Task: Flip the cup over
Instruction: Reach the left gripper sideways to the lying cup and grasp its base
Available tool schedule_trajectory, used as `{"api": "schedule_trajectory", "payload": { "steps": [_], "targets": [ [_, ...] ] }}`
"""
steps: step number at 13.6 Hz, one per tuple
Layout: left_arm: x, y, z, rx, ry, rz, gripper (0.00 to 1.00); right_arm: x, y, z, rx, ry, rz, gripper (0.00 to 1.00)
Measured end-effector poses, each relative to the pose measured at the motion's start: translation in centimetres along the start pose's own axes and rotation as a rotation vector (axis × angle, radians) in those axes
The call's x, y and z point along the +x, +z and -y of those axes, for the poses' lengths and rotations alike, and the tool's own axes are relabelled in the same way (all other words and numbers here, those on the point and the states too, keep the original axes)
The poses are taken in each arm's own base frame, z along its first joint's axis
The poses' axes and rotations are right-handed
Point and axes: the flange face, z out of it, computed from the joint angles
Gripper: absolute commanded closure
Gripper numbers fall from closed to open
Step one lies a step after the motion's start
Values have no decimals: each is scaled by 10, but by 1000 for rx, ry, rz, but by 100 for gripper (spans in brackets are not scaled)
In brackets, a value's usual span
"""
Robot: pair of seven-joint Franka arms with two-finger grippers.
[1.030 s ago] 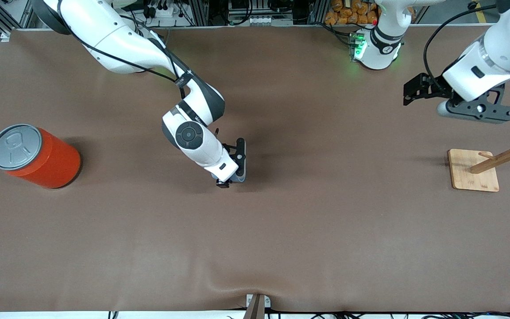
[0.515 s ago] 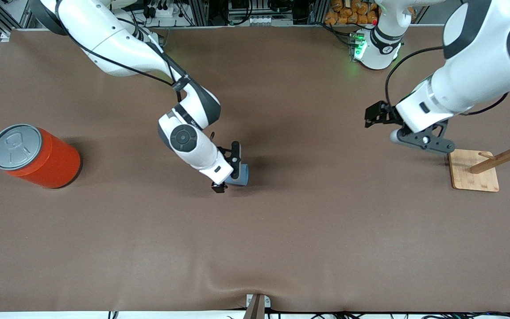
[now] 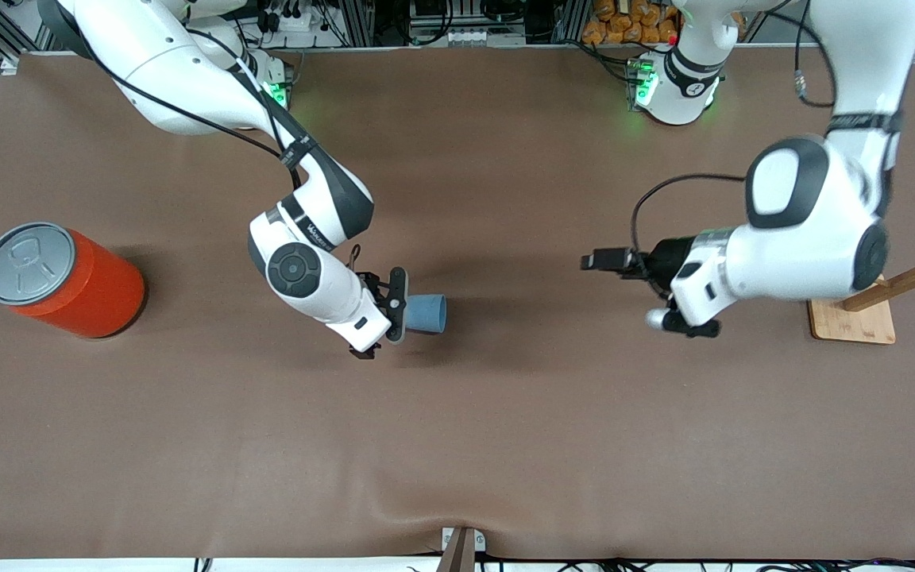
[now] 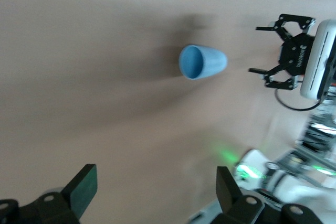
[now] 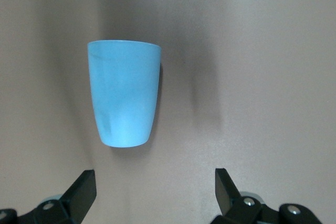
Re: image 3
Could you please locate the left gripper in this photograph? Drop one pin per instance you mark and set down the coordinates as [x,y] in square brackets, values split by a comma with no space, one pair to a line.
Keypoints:
[669,258]

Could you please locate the orange snack bags pile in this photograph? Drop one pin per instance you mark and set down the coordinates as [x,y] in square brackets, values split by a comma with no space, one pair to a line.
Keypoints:
[624,24]

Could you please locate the wooden mug tree stand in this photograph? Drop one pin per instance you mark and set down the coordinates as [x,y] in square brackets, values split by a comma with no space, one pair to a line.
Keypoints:
[847,322]

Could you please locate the orange can with grey lid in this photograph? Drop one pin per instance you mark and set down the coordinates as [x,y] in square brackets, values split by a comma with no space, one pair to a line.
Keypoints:
[68,290]

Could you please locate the white connector block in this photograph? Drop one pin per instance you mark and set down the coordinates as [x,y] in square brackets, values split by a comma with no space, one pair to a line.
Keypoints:
[481,36]

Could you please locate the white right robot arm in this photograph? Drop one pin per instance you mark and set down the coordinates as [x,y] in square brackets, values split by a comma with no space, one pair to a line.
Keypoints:
[179,87]

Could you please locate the light blue plastic cup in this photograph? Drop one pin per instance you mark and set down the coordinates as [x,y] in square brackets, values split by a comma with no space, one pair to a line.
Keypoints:
[427,314]

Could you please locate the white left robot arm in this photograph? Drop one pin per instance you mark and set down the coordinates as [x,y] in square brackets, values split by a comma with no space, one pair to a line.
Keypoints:
[815,246]

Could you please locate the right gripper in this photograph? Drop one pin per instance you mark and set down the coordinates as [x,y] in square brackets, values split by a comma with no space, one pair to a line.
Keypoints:
[362,353]

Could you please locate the white power strip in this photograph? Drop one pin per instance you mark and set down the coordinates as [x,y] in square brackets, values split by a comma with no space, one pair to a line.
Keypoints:
[295,20]

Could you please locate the grey bracket with brown post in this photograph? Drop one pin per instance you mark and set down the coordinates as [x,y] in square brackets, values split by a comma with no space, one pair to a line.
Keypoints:
[461,548]

